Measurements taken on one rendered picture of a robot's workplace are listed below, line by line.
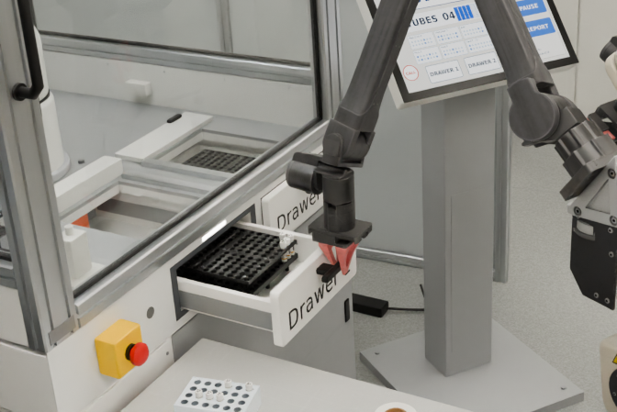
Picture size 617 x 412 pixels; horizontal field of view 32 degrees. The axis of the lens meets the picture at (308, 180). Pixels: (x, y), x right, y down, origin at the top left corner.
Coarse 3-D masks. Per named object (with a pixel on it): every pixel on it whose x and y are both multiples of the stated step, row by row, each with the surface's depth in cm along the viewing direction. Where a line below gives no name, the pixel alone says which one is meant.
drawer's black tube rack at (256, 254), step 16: (224, 240) 208; (240, 240) 207; (256, 240) 207; (272, 240) 207; (208, 256) 203; (224, 256) 203; (240, 256) 202; (256, 256) 201; (176, 272) 204; (192, 272) 203; (208, 272) 197; (224, 272) 196; (240, 272) 196; (272, 272) 201; (240, 288) 196; (256, 288) 196
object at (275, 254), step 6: (294, 240) 206; (288, 246) 204; (276, 252) 202; (282, 252) 202; (270, 258) 201; (276, 258) 200; (258, 264) 198; (264, 264) 198; (270, 264) 198; (252, 270) 196; (264, 270) 197; (246, 276) 194; (252, 276) 195; (258, 276) 195; (246, 282) 193
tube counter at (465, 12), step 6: (456, 6) 267; (462, 6) 267; (468, 6) 268; (474, 6) 268; (444, 12) 265; (450, 12) 266; (456, 12) 266; (462, 12) 267; (468, 12) 267; (474, 12) 268; (444, 18) 264; (450, 18) 265; (456, 18) 266; (462, 18) 266; (468, 18) 267; (474, 18) 267; (444, 24) 264
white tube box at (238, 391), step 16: (192, 384) 182; (208, 384) 183; (224, 384) 182; (240, 384) 181; (176, 400) 178; (192, 400) 178; (208, 400) 178; (224, 400) 177; (240, 400) 177; (256, 400) 180
